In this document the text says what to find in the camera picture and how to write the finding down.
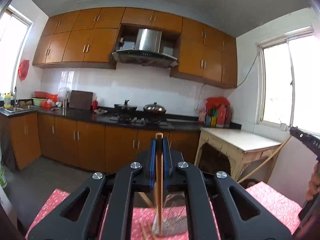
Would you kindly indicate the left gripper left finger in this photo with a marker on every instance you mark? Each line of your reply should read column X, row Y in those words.
column 102, row 207

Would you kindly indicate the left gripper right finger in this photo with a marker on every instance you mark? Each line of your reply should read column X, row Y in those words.
column 217, row 206

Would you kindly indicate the wooden chopstick four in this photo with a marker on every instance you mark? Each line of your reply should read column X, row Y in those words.
column 159, row 180

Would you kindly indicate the wooden chopstick five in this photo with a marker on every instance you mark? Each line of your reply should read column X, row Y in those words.
column 146, row 200

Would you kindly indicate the wooden chopstick one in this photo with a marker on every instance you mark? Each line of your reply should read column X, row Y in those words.
column 144, row 230

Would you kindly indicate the wooden chopstick three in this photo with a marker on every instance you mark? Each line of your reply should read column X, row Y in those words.
column 151, row 232

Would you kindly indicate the wooden chopstick two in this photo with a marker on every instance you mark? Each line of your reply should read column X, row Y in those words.
column 266, row 160

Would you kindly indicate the lower wooden kitchen cabinets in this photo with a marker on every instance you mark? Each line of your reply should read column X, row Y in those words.
column 90, row 143

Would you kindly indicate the person's right hand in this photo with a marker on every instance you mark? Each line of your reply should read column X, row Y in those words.
column 313, row 185

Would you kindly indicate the colourful boxes on counter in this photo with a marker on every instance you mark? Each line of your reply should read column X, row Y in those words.
column 208, row 117

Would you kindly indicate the red floral tablecloth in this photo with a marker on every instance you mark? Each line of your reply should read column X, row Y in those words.
column 283, row 208

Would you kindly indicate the cream wooden side table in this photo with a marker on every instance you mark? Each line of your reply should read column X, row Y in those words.
column 240, row 147

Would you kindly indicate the lidded dark cooking pot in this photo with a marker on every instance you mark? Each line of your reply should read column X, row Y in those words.
column 153, row 111

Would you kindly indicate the gas stove top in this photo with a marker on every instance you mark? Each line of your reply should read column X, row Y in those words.
column 138, row 122

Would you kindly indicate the small plate with food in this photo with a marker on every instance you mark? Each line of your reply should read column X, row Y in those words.
column 100, row 111

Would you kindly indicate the red bag behind thermoses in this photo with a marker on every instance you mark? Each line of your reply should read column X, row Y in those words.
column 216, row 102

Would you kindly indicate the red sauce bottle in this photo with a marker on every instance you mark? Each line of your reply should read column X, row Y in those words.
column 95, row 104

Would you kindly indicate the dark wooden cutting board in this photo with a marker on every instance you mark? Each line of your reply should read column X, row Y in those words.
column 81, row 100

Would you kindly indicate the red plastic bag on counter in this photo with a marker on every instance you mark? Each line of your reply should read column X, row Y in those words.
column 50, row 102

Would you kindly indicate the green basin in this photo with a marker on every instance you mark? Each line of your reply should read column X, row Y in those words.
column 38, row 101

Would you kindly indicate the red basin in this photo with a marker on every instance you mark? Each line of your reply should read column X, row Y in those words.
column 41, row 95

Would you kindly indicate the stainless range hood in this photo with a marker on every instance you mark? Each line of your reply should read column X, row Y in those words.
column 146, row 47

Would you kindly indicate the yellow dish soap bottle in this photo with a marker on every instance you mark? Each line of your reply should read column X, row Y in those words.
column 7, row 100

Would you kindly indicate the sink faucet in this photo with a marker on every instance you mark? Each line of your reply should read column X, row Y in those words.
column 16, row 99

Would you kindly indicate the left window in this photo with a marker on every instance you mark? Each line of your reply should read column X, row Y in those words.
column 14, row 32

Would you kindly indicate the wire utensil holder basket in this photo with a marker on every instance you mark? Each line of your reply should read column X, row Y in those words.
column 174, row 216

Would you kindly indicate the right window frame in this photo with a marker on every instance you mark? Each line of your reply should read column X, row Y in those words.
column 289, row 74

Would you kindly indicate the black wok with handle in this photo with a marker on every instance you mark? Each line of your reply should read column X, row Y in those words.
column 125, row 110

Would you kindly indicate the red plastic bag on wall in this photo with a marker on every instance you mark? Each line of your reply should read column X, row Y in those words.
column 23, row 69

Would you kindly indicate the upper wooden wall cabinets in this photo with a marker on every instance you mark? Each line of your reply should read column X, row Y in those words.
column 105, row 37

